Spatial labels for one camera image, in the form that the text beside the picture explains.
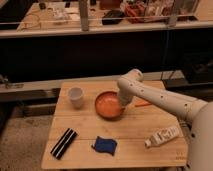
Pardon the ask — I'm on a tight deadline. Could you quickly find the black bag on shelf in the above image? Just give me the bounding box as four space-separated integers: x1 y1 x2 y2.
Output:
102 10 124 25

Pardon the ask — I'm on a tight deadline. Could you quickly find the red object on shelf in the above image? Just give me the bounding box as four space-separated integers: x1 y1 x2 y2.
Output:
125 4 145 23

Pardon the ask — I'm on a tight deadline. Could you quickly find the grey metal post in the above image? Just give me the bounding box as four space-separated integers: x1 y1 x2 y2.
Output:
79 0 89 31

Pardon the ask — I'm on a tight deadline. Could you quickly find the white cup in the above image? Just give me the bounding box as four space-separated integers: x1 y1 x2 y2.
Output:
68 87 83 109

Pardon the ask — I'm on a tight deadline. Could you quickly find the white plastic bottle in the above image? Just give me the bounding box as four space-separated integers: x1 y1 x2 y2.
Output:
144 126 180 148

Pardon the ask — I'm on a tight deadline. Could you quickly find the orange ceramic bowl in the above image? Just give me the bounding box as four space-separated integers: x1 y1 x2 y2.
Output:
95 91 124 119

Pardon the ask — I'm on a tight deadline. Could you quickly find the black striped case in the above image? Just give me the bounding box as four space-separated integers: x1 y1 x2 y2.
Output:
50 128 77 160

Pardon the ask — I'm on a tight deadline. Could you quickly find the orange carrot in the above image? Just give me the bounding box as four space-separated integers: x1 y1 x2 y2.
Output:
134 101 151 107

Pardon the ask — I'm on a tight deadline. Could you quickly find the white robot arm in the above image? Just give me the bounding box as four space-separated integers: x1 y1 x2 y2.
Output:
117 69 213 171

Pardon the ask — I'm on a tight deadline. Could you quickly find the blue cloth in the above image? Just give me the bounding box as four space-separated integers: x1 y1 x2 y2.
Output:
92 136 117 155

